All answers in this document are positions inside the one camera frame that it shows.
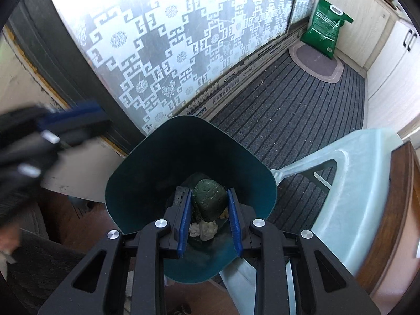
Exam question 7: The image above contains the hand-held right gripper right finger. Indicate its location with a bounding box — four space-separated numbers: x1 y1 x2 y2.
227 187 381 315

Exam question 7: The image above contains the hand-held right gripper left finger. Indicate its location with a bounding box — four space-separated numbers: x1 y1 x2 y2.
38 188 194 315

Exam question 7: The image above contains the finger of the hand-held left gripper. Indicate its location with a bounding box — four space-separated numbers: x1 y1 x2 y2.
0 100 110 184

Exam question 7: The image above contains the dark green textured lump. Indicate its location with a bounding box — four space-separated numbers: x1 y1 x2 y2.
191 179 228 224

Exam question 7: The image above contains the teal plastic bin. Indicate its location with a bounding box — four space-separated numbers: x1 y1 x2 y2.
105 115 278 284

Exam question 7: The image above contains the ginger root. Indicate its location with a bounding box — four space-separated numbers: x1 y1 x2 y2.
200 220 219 243

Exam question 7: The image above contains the light blue plastic stool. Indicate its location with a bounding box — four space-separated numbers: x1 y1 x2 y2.
218 127 404 315

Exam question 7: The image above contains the dark striped floor mat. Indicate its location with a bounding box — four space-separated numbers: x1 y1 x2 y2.
200 52 366 227

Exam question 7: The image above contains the brown wooden tray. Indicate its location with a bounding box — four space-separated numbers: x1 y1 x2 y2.
353 141 420 296

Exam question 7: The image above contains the grey oval floor mat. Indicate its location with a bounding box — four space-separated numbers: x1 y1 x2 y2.
288 41 344 84

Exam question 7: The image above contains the white wood-grain cabinet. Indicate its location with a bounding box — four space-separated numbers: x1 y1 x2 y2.
320 0 399 69
366 20 420 138

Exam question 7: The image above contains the green rice bag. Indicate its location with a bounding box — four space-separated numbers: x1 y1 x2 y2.
300 0 354 60

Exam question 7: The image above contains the sliding door bottom rail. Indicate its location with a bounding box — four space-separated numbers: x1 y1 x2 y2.
144 29 309 132

